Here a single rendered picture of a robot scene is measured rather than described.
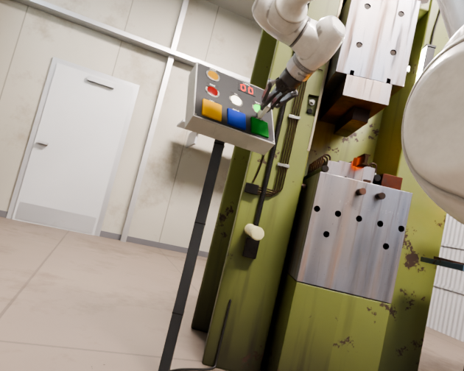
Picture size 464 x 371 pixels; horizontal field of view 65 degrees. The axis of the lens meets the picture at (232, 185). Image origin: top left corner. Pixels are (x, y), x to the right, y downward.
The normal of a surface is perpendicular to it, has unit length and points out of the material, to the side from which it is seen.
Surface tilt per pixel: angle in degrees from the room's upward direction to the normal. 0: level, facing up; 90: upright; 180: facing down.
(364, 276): 90
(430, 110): 96
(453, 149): 91
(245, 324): 90
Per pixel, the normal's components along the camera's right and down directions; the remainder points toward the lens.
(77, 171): 0.33, 0.00
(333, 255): 0.00, -0.09
